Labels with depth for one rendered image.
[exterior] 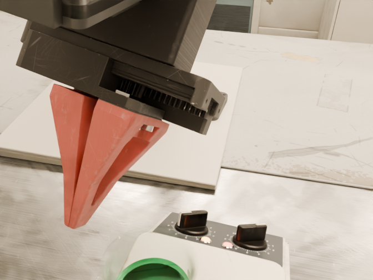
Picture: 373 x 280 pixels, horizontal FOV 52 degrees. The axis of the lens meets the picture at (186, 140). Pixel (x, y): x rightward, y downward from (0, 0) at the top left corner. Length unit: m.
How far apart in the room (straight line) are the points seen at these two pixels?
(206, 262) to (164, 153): 0.24
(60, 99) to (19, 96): 0.52
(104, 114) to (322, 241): 0.32
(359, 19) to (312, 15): 0.65
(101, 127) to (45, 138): 0.38
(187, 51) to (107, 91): 0.04
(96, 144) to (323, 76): 0.62
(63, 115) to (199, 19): 0.08
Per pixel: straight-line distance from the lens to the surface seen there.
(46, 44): 0.21
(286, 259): 0.37
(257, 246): 0.36
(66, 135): 0.20
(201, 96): 0.18
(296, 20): 3.30
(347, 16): 2.71
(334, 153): 0.58
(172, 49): 0.18
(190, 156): 0.51
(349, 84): 0.76
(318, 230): 0.46
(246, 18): 3.30
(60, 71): 0.20
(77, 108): 0.19
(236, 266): 0.31
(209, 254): 0.31
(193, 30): 0.19
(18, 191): 0.52
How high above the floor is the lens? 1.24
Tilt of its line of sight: 37 degrees down
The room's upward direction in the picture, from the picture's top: straight up
